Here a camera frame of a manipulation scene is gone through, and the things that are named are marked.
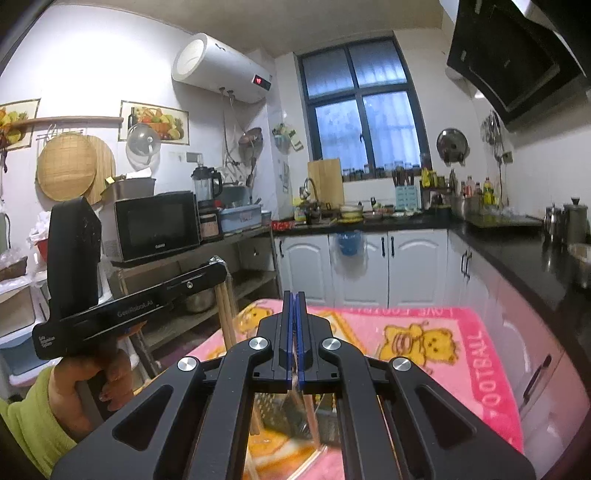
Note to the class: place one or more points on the black blender jug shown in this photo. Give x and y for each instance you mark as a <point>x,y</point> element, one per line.
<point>203,184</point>

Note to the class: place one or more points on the steel teapot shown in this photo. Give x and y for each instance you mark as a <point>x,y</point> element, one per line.
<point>553,224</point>

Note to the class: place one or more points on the wooden rolling pin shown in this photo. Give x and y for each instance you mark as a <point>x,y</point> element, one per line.
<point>74,120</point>

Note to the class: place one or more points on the row of condiment bottles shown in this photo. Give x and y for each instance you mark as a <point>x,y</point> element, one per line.
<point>461,189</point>

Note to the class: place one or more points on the hanging brown ladle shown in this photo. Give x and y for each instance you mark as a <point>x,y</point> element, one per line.
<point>251,136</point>

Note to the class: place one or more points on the pink printed blanket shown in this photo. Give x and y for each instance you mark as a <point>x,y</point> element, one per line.
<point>415,369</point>

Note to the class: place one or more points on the metal kitchen shelf rack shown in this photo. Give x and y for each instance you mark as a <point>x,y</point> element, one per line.
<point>184,323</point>

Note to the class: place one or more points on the steel baking tin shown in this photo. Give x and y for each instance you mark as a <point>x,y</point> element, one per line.
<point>129,189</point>

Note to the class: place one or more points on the metal kitchen faucet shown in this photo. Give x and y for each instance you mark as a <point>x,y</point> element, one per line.
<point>305,187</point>

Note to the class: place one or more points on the black kitchen countertop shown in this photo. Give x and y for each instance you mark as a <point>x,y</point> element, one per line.
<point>517,249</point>

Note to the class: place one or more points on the person's left hand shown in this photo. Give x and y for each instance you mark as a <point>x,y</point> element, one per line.
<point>69,392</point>

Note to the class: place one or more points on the green plastic utensil holder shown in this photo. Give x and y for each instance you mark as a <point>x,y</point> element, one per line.
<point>277,410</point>

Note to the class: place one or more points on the steel cooking pot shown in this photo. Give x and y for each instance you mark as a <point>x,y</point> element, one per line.
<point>199,301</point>

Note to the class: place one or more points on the row of spice jars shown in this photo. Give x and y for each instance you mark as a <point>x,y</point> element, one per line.
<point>378,171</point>

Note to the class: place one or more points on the blue dish drainer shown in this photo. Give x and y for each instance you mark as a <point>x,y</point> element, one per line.
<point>240,219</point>

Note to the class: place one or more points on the black microwave oven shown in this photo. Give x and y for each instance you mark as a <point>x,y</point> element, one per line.
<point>157,226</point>

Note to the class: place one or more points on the wooden cutting board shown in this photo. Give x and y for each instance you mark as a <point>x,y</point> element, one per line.
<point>325,182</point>

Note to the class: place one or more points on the plastic-wrapped wooden chopstick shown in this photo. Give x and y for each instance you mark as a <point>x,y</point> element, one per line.
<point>311,420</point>

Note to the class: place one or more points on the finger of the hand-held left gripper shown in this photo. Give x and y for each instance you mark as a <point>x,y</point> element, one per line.
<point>198,281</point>

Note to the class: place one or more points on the glass pot lid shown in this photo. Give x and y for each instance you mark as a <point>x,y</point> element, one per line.
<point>143,145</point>

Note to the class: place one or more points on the black range hood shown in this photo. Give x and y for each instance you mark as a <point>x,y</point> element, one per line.
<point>508,60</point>

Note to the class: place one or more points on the round bamboo tray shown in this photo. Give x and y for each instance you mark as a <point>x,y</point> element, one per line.
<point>64,166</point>

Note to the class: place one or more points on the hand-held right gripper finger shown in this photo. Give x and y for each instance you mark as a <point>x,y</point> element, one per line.
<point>300,332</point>
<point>288,332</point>

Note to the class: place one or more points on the person's left forearm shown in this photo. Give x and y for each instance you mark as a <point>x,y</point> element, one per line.
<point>32,424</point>

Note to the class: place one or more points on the white kitchen cabinets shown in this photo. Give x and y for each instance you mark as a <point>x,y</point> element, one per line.
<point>415,267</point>

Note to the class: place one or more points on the blue plastic bag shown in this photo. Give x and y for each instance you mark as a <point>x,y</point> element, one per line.
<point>348,242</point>

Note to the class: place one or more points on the steel canister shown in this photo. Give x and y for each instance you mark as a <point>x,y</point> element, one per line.
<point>575,221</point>

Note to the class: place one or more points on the pale blue knife block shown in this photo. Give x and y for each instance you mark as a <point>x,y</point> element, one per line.
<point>408,196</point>

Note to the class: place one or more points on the steel pot lid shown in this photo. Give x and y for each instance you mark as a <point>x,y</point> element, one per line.
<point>452,145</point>

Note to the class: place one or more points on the fruit wall poster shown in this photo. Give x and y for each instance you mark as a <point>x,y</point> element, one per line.
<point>157,117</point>
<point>18,120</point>

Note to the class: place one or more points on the white electric water heater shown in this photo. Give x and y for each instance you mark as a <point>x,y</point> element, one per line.
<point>221,64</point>

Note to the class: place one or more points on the hanging metal utensils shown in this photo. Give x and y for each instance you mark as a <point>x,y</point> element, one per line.
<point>493,134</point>

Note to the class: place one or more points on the round wooden board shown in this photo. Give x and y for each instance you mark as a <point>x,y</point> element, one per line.
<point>105,166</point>

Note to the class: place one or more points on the white storage drawers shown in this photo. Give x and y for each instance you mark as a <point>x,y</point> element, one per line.
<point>18,332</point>

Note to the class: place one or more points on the dark framed window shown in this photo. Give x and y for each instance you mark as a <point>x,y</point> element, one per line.
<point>364,120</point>

